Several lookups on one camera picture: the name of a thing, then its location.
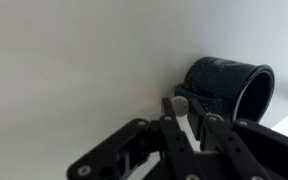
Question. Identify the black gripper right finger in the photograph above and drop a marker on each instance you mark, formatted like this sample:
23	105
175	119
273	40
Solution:
257	146

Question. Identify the dark teal speckled mug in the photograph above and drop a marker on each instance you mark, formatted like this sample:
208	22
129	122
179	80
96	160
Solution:
217	83

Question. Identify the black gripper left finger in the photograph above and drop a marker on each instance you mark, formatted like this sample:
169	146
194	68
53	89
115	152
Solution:
124	150

